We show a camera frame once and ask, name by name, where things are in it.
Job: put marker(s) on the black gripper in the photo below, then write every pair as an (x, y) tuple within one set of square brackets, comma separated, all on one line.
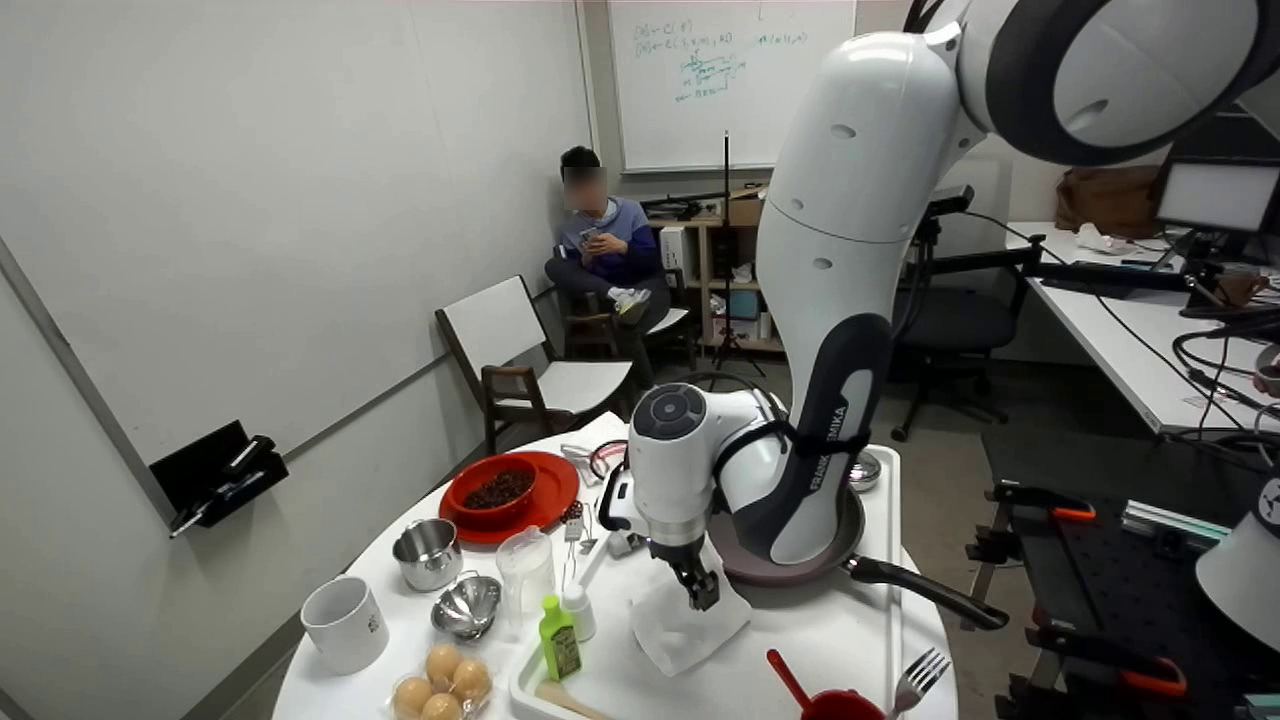
[(680, 563)]

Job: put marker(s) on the white cloth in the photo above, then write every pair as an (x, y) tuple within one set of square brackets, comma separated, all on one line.
[(692, 641)]

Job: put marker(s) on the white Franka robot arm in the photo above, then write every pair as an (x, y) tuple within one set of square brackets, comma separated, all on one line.
[(854, 202)]

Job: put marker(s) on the small grey device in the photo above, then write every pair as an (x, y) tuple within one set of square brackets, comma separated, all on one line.
[(631, 543)]

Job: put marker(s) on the long white bar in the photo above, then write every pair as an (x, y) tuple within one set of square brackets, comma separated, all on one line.
[(602, 553)]

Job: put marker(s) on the small white bottle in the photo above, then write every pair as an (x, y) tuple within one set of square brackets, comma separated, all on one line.
[(582, 613)]

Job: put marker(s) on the green squeeze bottle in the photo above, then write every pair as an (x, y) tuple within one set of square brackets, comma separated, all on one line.
[(561, 645)]

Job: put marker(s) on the red colander bowl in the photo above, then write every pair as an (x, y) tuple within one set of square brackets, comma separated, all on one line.
[(561, 493)]

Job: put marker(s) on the clear plastic cup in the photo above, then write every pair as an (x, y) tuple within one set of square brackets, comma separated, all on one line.
[(527, 569)]

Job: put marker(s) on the red measuring cup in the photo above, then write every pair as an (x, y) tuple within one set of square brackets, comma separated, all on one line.
[(841, 706)]

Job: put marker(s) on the white packet red stripe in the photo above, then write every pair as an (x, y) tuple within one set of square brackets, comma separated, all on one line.
[(595, 445)]

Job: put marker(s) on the dark beans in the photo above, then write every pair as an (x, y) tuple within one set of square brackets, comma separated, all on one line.
[(503, 490)]

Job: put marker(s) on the shallow steel bowl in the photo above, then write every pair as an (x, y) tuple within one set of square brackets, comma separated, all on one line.
[(465, 611)]

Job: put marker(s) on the silver fork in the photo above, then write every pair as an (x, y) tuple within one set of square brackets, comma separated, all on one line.
[(922, 677)]

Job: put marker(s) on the wooden chair white seat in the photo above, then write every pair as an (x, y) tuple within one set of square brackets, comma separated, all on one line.
[(532, 372)]

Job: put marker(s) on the wooden shelf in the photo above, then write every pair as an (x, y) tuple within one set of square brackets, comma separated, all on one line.
[(745, 266)]

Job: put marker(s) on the black tripod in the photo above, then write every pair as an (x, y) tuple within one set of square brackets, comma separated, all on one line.
[(726, 243)]

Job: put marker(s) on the white mug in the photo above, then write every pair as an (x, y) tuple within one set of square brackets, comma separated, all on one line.
[(345, 625)]

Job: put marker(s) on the black office chair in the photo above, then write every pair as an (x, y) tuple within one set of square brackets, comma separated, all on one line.
[(967, 347)]

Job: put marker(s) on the seated person blue sweater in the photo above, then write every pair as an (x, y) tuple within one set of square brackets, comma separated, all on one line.
[(605, 243)]

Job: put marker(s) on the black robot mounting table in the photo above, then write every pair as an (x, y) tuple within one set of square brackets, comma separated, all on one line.
[(1064, 585)]

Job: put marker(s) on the teal metal bar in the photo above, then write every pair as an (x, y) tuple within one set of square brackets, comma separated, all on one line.
[(1175, 523)]

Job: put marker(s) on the white desk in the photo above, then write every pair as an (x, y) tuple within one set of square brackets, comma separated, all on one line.
[(1135, 347)]

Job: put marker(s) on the black marker tray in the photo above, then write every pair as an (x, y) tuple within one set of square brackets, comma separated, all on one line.
[(215, 473)]

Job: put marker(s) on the brown bag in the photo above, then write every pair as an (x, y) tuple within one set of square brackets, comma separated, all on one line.
[(1105, 202)]

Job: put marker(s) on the computer monitor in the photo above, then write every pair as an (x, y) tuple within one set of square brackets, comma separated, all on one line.
[(1222, 202)]

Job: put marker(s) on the wall whiteboard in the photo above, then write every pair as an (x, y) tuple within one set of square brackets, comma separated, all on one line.
[(722, 82)]

